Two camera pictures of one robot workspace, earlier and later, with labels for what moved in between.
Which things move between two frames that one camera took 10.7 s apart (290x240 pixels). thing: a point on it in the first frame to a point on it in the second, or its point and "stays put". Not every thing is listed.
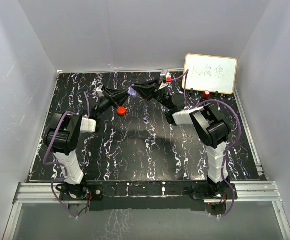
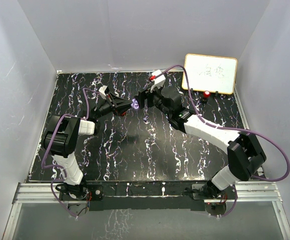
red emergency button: [207, 94] stays put
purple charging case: [131, 92] to [134, 104]
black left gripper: [108, 94] to [120, 105]
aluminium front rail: [40, 192] stays put
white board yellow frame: [211, 73] stays put
